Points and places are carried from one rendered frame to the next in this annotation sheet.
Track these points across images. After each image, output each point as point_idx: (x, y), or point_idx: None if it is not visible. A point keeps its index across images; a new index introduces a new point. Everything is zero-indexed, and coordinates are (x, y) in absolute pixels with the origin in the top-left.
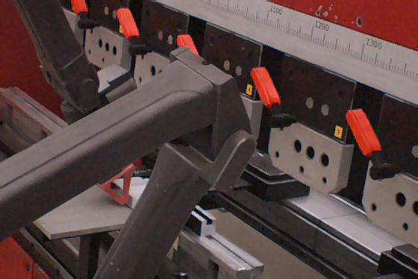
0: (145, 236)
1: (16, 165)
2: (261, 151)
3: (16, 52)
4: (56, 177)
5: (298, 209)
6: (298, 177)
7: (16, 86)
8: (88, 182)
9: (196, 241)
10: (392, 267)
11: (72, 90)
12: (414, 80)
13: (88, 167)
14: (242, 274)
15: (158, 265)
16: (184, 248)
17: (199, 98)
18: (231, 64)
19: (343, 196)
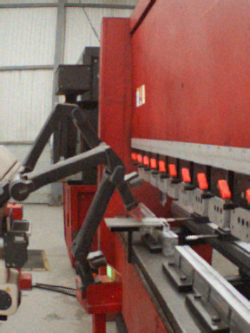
0: (96, 199)
1: (47, 167)
2: None
3: (143, 190)
4: (55, 170)
5: (207, 225)
6: (170, 195)
7: (143, 203)
8: (66, 173)
9: (161, 231)
10: (216, 232)
11: None
12: (182, 151)
13: (65, 169)
14: (168, 238)
15: (103, 211)
16: (159, 236)
17: (100, 153)
18: None
19: None
